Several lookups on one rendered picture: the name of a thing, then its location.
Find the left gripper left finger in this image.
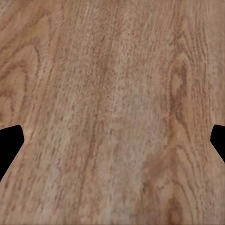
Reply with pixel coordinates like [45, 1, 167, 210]
[0, 125, 24, 181]

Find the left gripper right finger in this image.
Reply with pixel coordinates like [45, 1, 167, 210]
[210, 124, 225, 162]

